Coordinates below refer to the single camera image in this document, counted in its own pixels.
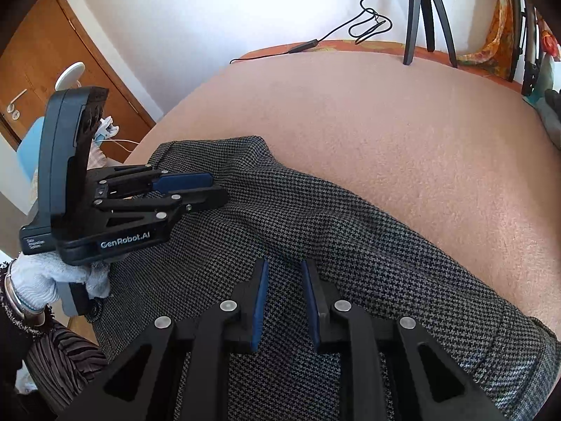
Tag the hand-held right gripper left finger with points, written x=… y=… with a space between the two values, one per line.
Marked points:
x=261 y=305

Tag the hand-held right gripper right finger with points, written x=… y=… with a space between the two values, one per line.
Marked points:
x=310 y=305

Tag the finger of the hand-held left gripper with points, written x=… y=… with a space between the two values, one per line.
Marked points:
x=206 y=199
x=184 y=180

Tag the grey houndstooth pants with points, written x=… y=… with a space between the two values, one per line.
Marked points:
x=307 y=210

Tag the person's left forearm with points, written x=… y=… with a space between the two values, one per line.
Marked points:
x=15 y=342

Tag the person's left hand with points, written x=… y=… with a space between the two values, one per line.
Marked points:
x=39 y=278

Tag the light blue chair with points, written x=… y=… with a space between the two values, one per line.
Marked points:
x=28 y=149

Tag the white round object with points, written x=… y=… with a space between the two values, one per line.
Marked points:
x=70 y=74

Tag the wooden door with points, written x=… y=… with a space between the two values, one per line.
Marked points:
x=101 y=74

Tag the pink blanket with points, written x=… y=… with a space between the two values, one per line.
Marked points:
x=372 y=118

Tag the dark striped clothing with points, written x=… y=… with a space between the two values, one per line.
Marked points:
x=65 y=355

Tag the black tripod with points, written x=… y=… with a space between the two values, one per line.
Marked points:
x=414 y=17

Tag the dark grey cloth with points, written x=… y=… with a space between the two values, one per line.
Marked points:
x=553 y=114

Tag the teal cloth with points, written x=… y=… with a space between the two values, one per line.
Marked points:
x=537 y=83

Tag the orange patterned cloth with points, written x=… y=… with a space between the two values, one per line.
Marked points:
x=499 y=35

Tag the black folding frame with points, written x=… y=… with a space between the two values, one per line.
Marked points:
x=530 y=52

